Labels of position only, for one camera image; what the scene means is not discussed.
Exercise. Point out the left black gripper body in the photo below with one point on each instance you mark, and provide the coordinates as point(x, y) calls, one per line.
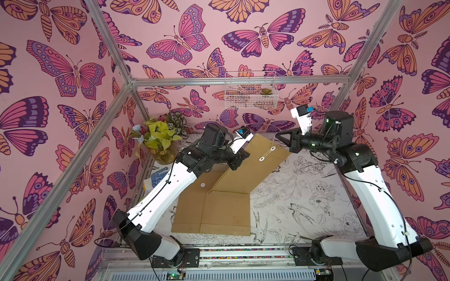
point(232, 161)

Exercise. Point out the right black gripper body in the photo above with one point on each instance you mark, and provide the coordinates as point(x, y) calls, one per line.
point(295, 141)

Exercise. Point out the kraft file bag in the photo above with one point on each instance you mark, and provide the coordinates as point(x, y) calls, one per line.
point(189, 210)
point(265, 156)
point(226, 213)

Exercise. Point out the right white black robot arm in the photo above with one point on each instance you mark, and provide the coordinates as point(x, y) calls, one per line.
point(394, 241)

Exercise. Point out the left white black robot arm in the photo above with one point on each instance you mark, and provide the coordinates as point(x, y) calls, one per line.
point(136, 226)

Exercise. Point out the small green succulent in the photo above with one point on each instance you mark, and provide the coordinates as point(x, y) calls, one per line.
point(266, 92)

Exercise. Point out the potted plant in glass vase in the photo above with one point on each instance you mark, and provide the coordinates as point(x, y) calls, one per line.
point(161, 136)

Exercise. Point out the blue white work glove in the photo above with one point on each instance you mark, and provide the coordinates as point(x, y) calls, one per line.
point(155, 179)

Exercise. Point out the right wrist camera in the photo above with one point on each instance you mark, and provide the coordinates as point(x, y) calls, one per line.
point(302, 114)

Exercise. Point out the white wire basket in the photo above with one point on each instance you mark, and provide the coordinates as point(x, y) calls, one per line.
point(244, 93)

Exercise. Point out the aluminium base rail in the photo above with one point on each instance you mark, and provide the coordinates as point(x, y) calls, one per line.
point(238, 263)

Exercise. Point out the aluminium frame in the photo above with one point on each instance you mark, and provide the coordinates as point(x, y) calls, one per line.
point(23, 245)

